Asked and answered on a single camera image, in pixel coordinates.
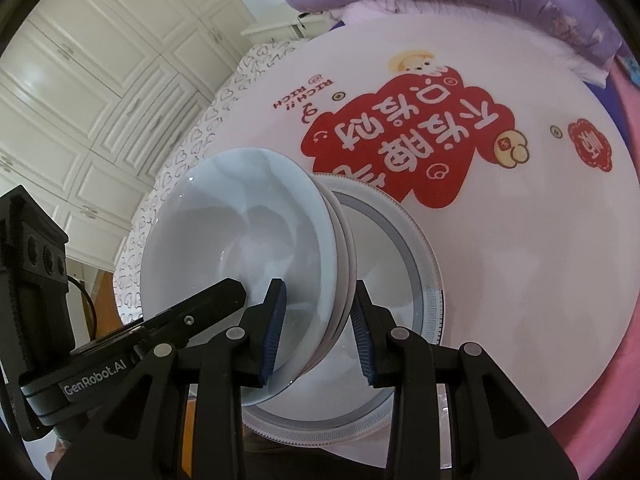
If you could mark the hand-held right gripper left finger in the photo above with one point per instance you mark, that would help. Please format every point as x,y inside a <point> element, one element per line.
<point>272,335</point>

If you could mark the light pink folded quilt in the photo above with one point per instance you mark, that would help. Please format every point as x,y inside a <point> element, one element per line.
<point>370,10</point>

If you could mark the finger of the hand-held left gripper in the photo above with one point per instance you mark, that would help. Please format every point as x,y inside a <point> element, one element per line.
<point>200,310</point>

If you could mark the white plate with grey rim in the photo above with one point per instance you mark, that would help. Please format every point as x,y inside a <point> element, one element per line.
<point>390,260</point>

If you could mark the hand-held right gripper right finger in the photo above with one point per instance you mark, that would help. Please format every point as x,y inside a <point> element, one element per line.
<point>360,340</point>

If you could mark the round table with printed cover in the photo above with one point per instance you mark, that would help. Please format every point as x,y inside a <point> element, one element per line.
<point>500,260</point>

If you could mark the cream nightstand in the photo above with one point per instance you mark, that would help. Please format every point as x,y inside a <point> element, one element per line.
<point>280,27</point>

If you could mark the cream panelled wardrobe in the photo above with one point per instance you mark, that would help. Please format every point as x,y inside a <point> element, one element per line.
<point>100,85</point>

